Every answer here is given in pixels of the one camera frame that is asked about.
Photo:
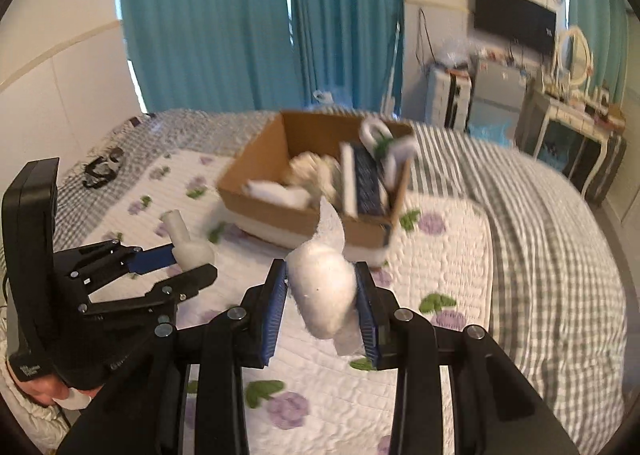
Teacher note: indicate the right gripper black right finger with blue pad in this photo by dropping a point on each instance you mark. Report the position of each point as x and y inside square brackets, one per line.
[495, 410]

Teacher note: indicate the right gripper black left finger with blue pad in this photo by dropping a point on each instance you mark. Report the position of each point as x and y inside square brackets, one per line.
[141, 409]

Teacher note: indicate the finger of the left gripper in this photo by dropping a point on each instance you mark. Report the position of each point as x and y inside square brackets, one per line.
[83, 270]
[171, 291]

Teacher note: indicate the small white sock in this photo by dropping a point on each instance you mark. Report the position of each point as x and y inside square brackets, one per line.
[322, 282]
[188, 252]

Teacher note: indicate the white sock blue band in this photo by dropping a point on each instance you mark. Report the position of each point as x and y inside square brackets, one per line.
[294, 197]

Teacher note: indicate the cream knitted flower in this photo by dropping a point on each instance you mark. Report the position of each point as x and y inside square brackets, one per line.
[319, 175]

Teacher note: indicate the floral tissue pouch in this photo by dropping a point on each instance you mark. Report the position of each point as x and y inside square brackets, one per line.
[363, 191]

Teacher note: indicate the person's hand white glove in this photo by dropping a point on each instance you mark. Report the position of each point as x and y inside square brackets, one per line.
[49, 390]

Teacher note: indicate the black white small gadget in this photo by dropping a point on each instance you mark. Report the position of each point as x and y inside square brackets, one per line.
[104, 169]

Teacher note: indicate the grey checked duvet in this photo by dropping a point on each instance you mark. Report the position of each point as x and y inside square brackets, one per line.
[501, 240]

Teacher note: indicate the brown cardboard box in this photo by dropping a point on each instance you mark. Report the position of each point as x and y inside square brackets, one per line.
[266, 158]

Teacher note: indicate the clear water jug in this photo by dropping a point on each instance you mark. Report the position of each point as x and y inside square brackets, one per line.
[327, 97]

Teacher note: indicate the blue laundry basket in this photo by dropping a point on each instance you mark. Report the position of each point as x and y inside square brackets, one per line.
[554, 153]

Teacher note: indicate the left teal curtain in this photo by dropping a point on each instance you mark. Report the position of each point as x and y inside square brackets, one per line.
[212, 55]

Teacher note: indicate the teal curtain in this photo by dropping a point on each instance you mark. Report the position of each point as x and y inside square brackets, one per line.
[605, 26]
[212, 55]
[350, 49]

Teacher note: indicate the blue plastic bag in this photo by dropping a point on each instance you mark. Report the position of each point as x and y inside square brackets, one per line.
[492, 133]

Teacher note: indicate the dark striped suitcase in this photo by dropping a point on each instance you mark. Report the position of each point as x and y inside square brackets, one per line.
[605, 174]

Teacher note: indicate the white dressing table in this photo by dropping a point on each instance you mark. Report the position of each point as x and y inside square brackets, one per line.
[544, 117]

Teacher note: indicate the white suitcase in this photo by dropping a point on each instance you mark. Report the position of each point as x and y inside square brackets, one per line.
[448, 98]

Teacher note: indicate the silver mini fridge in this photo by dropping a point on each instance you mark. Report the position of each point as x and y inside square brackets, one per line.
[498, 94]

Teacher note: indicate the middle teal curtain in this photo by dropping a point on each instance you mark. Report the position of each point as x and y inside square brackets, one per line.
[350, 49]

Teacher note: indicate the white oval vanity mirror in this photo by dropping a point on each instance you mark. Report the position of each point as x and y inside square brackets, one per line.
[572, 66]

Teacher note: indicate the right teal curtain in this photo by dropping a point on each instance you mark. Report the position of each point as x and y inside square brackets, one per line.
[605, 26]

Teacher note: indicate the black wall television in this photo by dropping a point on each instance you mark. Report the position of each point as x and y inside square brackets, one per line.
[521, 21]

